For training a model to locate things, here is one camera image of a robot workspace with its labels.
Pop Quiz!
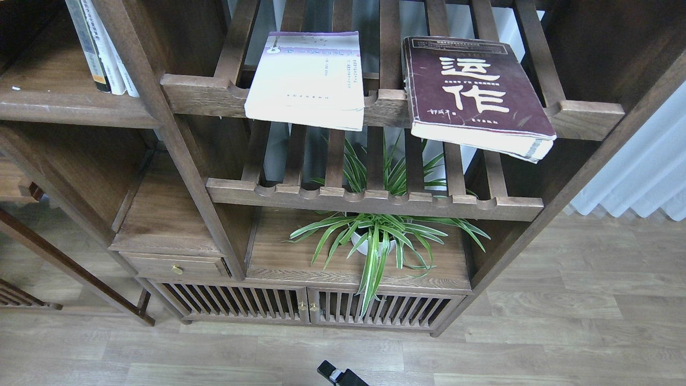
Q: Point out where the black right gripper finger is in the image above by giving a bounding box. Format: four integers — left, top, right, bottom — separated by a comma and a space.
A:
317, 361, 368, 386

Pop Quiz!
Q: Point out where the white plant pot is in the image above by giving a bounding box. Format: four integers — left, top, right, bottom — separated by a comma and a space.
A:
351, 228, 396, 256

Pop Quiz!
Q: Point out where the dark wooden bookshelf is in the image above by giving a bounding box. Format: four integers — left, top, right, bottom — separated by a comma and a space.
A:
2, 1, 684, 337

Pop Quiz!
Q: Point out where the green spider plant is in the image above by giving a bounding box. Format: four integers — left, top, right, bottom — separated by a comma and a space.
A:
285, 134, 491, 316

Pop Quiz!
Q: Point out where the white purple paperback book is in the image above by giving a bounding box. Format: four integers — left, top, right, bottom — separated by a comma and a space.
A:
244, 31, 365, 131

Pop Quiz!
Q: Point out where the maroon thick book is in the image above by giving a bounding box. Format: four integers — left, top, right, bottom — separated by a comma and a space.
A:
402, 36, 557, 163

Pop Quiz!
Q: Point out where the white curtain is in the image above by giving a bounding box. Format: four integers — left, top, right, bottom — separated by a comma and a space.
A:
564, 84, 685, 221

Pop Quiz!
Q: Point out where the dark spine upright book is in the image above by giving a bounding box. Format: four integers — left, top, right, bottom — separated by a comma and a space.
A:
66, 1, 111, 93

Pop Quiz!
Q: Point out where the thin white upright book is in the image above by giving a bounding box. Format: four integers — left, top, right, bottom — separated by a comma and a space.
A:
106, 32, 139, 98

